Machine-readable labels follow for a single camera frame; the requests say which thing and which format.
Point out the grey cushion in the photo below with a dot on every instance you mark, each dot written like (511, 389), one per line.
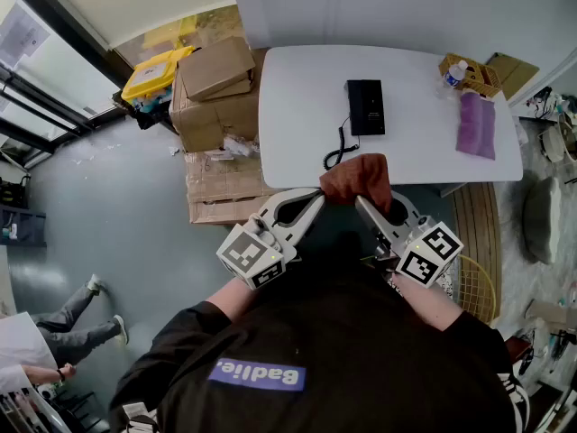
(543, 219)

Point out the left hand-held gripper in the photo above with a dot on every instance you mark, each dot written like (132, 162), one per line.
(252, 253)

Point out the purple cloth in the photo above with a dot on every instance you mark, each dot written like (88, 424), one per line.
(475, 129)

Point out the taped cardboard box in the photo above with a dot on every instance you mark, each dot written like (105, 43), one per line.
(225, 178)

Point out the yellow lidded bin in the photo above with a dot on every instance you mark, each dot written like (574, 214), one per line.
(153, 72)

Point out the person's black sweatshirt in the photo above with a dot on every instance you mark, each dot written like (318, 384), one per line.
(315, 332)

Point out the dark shelf unit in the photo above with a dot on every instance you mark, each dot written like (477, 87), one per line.
(27, 226)

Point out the large cardboard box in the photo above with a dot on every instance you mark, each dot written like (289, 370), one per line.
(207, 122)

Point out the black desk phone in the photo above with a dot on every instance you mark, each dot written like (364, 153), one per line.
(366, 106)

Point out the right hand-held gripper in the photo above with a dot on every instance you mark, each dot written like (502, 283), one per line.
(428, 255)

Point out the flat cardboard box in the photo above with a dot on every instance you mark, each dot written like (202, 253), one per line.
(221, 212)

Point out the brown cloth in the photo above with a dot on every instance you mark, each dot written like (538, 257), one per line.
(356, 178)

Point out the clear plastic water bottle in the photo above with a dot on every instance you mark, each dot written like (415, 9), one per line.
(453, 77)

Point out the flat cardboard sheet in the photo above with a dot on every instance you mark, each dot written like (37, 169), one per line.
(514, 72)

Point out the small cardboard box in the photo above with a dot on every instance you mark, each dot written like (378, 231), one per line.
(216, 68)

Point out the paper notice on window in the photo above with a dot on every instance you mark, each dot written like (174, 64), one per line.
(20, 34)

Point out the white crumpled plastic packaging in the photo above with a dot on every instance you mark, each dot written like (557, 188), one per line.
(239, 146)

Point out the person's right forearm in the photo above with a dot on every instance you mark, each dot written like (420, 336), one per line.
(424, 305)

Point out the yellow woven basket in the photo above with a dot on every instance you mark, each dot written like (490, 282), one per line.
(484, 81)

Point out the person's left forearm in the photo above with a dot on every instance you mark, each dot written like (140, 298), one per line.
(230, 298)

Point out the wooden slatted bench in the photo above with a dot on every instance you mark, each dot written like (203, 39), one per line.
(478, 223)

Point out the white round appliance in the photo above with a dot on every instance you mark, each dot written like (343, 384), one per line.
(556, 144)

